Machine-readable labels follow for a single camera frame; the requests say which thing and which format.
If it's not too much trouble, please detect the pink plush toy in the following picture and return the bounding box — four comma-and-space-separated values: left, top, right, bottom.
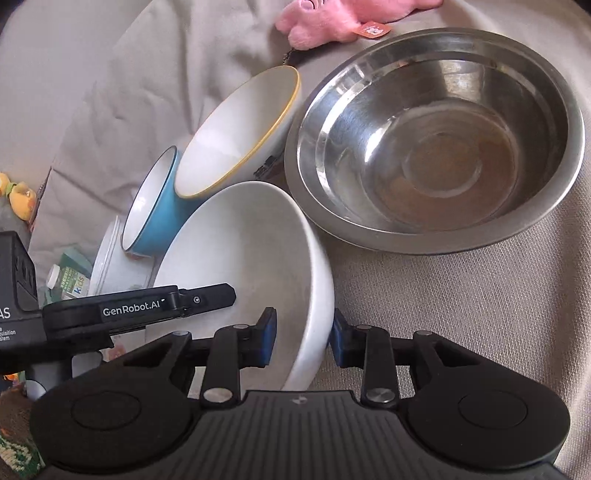
276, 0, 444, 49

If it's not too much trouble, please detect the grey sofa cover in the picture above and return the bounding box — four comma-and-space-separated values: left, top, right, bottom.
0, 0, 591, 480

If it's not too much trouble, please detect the orange edged book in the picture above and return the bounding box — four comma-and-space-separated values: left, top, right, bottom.
28, 168, 51, 232

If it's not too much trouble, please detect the yellow duck toy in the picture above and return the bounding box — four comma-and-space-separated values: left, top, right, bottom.
0, 173, 38, 217

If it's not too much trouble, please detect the white bowl with yellow rim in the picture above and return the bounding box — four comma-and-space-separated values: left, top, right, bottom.
174, 65, 302, 199

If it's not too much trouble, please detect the patterned rug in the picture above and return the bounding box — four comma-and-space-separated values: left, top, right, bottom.
0, 383, 44, 480

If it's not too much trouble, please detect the clear bottle with white cap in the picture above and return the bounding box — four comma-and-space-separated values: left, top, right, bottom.
46, 263, 93, 301

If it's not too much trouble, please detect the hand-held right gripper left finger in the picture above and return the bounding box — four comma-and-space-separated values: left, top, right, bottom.
122, 307, 279, 411

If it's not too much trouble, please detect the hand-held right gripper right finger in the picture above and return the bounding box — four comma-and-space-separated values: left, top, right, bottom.
331, 308, 472, 409

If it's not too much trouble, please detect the white bowl with lipped rim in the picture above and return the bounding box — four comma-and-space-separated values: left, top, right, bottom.
90, 217, 160, 298

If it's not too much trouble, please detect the stainless steel bowl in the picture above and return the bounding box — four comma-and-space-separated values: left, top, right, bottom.
284, 28, 586, 256

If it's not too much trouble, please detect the teal cloth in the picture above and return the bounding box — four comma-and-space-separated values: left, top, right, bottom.
60, 247, 95, 278

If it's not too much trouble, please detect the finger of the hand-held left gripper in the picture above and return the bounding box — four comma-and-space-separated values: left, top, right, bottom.
178, 283, 238, 319

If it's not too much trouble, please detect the large plain white bowl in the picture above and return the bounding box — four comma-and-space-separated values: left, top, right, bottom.
150, 181, 335, 393

